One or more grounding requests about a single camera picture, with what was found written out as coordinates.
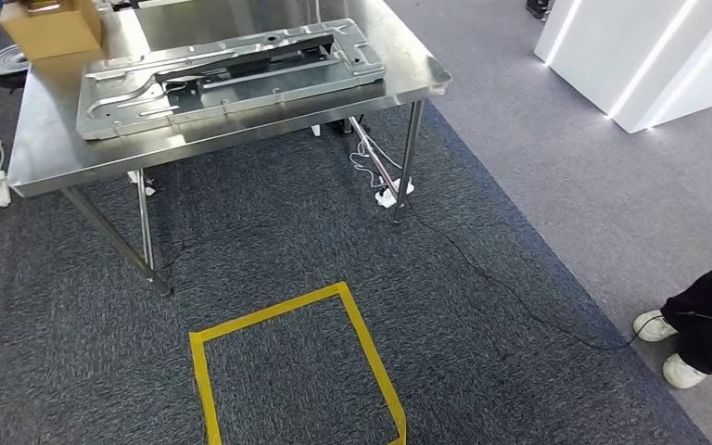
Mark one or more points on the stainless steel workbench table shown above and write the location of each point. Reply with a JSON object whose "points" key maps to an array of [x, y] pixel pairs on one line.
{"points": [[55, 156]]}

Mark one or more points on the brown cardboard box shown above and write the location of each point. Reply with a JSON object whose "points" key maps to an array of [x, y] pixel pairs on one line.
{"points": [[49, 34]]}

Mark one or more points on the yellow floor tape square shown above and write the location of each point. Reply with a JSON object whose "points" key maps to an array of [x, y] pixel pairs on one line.
{"points": [[368, 356]]}

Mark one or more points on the white power adapter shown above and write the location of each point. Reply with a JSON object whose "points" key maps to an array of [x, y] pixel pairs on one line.
{"points": [[0, 189]]}

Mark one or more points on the white lit display wall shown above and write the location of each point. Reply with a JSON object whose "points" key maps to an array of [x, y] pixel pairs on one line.
{"points": [[608, 55]]}

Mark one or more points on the silver sheet metal panel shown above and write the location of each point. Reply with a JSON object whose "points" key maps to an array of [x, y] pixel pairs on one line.
{"points": [[147, 116]]}

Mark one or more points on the white power strip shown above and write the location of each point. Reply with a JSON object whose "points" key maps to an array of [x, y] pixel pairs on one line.
{"points": [[387, 195]]}

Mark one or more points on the black round coiled object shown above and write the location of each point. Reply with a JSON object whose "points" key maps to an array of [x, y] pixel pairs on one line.
{"points": [[6, 61]]}

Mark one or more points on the person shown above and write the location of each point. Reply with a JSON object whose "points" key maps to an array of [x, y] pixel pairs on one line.
{"points": [[709, 319], [538, 7]]}

